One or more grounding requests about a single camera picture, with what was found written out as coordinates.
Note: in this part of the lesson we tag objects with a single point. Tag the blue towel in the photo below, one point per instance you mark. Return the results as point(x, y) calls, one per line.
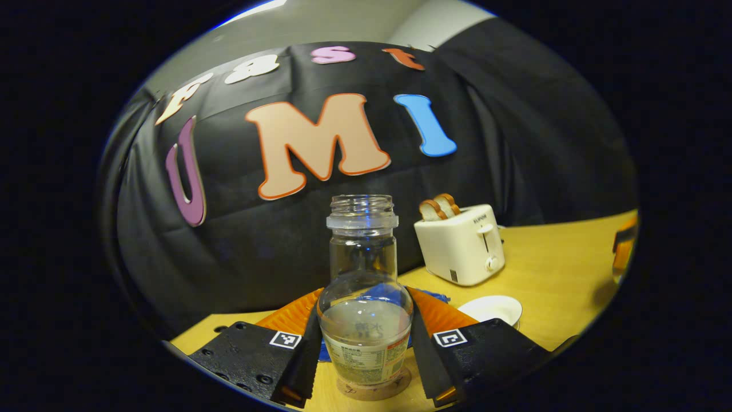
point(434, 296)

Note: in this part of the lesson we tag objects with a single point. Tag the white toaster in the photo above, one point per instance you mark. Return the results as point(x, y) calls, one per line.
point(457, 252)

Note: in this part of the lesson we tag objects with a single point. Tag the cream ceramic teacup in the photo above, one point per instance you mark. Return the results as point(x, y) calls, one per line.
point(492, 309)

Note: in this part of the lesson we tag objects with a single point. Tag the round cork coaster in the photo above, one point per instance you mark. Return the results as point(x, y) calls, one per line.
point(372, 392)

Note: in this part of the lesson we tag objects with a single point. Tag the black backdrop cloth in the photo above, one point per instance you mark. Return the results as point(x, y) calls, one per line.
point(257, 257)

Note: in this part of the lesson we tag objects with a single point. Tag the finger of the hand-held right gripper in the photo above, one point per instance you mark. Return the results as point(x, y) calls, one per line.
point(624, 252)

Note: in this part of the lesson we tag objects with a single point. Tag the toast slice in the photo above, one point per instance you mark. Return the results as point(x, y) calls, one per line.
point(432, 210)
point(449, 203)

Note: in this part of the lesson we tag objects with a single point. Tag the clear plastic water bottle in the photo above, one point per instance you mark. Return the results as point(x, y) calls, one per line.
point(363, 326)

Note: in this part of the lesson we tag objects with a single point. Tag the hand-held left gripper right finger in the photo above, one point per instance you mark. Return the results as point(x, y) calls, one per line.
point(426, 366)

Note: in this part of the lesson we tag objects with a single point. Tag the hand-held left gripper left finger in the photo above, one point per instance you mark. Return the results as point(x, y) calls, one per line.
point(303, 366)

